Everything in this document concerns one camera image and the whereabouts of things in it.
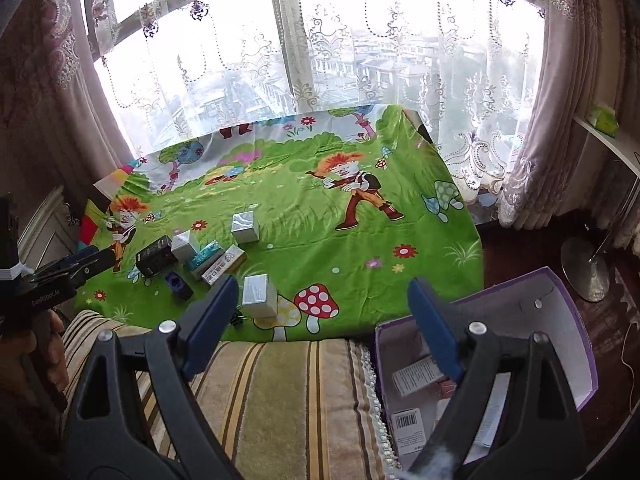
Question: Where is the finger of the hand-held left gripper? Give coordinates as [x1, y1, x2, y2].
[37, 250, 117, 293]
[30, 245, 100, 277]

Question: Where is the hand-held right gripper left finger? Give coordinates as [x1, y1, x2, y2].
[60, 274, 246, 480]

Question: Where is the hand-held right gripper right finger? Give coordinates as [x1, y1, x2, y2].
[407, 277, 593, 480]

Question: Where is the small dark blue box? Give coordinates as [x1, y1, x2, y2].
[164, 270, 195, 301]

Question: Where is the white box with barcode label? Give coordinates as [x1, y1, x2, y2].
[391, 355, 447, 399]

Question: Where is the small silver box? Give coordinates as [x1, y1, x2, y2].
[242, 273, 279, 319]
[230, 211, 261, 246]
[170, 229, 201, 264]

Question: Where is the black box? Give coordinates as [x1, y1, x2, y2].
[135, 247, 177, 279]

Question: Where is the long white printed box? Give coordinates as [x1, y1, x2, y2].
[201, 246, 248, 283]

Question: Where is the teal box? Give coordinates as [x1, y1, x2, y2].
[190, 241, 224, 272]

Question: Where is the purple cardboard box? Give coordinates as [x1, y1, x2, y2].
[374, 266, 599, 480]

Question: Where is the person's left hand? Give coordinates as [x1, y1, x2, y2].
[0, 309, 68, 401]

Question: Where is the white carved dresser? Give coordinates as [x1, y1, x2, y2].
[19, 184, 97, 272]

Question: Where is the striped beige towel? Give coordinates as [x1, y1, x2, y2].
[60, 309, 397, 480]

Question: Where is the green cartoon printed blanket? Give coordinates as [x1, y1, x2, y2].
[75, 102, 485, 343]

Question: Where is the white fluff tuft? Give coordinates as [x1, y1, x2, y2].
[395, 435, 468, 480]

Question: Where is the white table with metal stand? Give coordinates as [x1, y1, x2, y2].
[560, 110, 640, 304]

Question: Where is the mauve patterned curtain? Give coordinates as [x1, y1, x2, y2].
[492, 0, 628, 228]
[0, 0, 137, 222]

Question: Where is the sheer lace curtain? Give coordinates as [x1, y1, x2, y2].
[80, 0, 553, 198]

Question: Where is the green tissue pack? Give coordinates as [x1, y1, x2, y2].
[587, 104, 619, 136]

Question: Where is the white cable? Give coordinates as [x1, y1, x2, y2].
[621, 317, 640, 379]

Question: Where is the grey window frame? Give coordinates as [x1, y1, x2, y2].
[82, 0, 501, 111]

